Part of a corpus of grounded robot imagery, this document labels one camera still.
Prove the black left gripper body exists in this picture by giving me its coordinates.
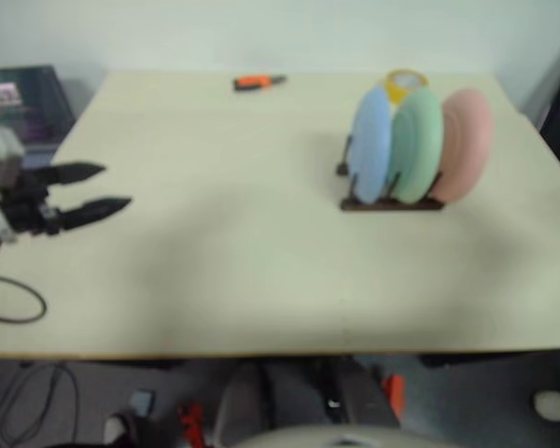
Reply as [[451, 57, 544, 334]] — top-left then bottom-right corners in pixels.
[[0, 170, 63, 237]]

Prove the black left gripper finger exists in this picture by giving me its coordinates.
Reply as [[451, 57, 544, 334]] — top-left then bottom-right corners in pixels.
[[31, 161, 107, 189], [57, 196, 133, 231]]

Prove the blue plate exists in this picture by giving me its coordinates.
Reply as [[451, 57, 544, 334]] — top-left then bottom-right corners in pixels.
[[350, 87, 394, 205]]

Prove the green plate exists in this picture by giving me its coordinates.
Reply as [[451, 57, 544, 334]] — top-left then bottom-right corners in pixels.
[[385, 88, 445, 204]]

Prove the pink plate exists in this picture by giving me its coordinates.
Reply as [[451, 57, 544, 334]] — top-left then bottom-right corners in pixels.
[[429, 88, 495, 204]]

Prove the dark wooden dish rack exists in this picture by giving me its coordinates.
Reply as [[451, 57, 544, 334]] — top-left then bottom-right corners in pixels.
[[335, 133, 450, 214]]

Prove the dark box with purple print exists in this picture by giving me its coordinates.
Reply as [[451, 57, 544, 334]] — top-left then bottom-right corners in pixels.
[[0, 64, 77, 170]]

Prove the small blue object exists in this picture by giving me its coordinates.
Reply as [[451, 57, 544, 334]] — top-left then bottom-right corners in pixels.
[[129, 388, 157, 417]]

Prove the orange and black tool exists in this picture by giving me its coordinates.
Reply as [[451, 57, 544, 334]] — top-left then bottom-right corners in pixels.
[[232, 73, 288, 94]]

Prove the white shoe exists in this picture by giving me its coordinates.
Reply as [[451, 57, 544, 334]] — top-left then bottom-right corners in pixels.
[[533, 389, 560, 422], [103, 412, 137, 445]]

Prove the red object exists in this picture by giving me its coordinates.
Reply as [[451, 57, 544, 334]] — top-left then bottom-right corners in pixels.
[[176, 402, 206, 445]]

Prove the dark grey rounded shape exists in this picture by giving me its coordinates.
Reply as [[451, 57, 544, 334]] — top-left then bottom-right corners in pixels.
[[213, 357, 402, 431]]

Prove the yellow tape roll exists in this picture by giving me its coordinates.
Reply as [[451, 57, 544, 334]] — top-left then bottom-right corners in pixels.
[[384, 68, 430, 111]]

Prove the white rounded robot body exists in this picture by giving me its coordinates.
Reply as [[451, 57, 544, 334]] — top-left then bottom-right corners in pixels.
[[232, 423, 452, 448]]

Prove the orange object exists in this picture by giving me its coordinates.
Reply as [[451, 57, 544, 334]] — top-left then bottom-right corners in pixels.
[[381, 374, 408, 417]]

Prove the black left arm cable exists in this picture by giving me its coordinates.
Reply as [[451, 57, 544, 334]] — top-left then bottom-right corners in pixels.
[[0, 273, 48, 324]]

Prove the grey floor cable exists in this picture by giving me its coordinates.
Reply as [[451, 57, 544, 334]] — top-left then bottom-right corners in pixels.
[[0, 359, 81, 445]]

